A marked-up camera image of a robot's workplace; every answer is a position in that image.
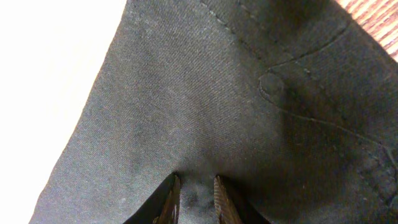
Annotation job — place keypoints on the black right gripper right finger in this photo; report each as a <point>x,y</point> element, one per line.
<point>231,207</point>

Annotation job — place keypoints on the black t-shirt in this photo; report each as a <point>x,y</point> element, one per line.
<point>292,100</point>

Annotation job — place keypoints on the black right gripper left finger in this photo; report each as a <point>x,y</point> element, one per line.
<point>163,205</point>

